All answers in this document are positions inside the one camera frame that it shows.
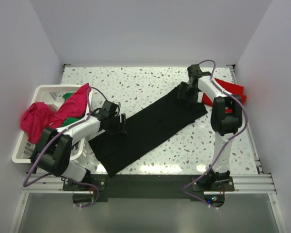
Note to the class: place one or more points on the black t-shirt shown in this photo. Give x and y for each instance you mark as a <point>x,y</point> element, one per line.
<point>146,130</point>

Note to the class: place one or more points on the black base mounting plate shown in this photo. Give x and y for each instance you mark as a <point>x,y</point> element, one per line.
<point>148,187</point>

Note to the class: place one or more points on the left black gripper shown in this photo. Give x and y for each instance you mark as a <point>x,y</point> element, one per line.
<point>121,123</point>

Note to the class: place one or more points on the magenta t-shirt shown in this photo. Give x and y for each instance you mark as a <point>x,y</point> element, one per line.
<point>39,116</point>

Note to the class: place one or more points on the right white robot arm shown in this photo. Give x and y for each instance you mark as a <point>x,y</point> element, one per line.
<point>228,120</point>

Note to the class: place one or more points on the green t-shirt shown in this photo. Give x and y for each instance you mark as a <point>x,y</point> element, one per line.
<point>70,120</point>

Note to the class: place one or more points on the aluminium frame rail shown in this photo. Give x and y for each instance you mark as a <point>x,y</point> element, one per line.
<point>254,205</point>

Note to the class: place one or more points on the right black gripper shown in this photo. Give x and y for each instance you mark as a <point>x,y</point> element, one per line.
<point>184,91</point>

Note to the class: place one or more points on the folded red t-shirt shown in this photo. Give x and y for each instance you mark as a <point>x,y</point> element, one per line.
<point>232,89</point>

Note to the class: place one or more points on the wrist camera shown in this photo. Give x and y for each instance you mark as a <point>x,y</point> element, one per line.
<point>110,109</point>
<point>195,72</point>

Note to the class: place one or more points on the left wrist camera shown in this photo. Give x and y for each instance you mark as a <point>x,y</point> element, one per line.
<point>110,109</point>

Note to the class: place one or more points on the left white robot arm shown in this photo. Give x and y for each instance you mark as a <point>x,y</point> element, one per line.
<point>51,155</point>

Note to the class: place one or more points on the white plastic laundry basket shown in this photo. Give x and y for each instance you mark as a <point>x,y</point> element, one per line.
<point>52,96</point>

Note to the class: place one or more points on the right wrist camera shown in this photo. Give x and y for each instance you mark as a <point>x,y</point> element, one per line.
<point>195,72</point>

